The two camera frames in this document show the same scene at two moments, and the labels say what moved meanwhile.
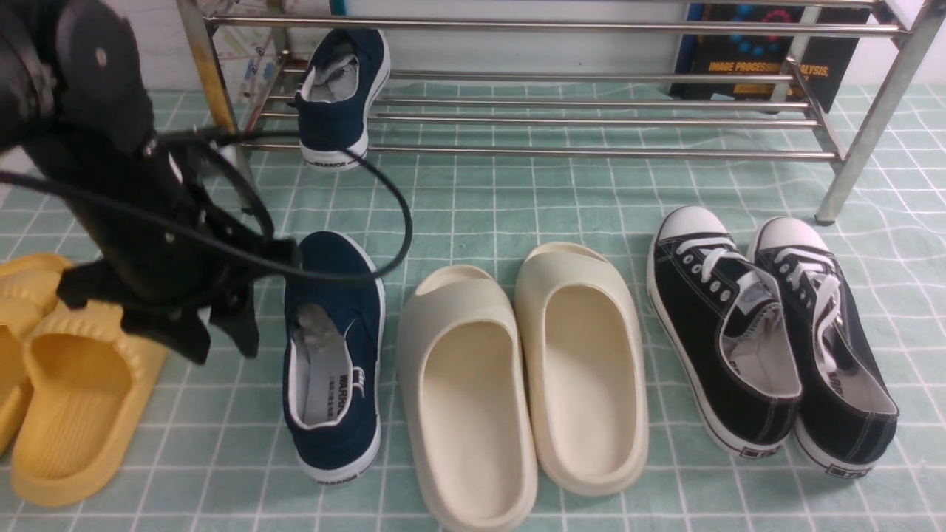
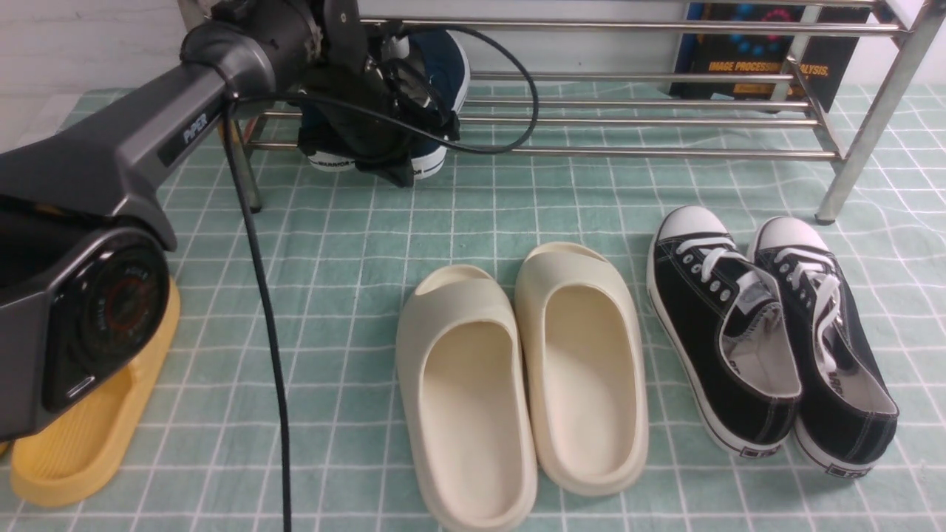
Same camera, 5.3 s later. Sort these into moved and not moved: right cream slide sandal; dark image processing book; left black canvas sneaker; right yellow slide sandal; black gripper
Moved: black gripper
Not moved: right yellow slide sandal; left black canvas sneaker; dark image processing book; right cream slide sandal
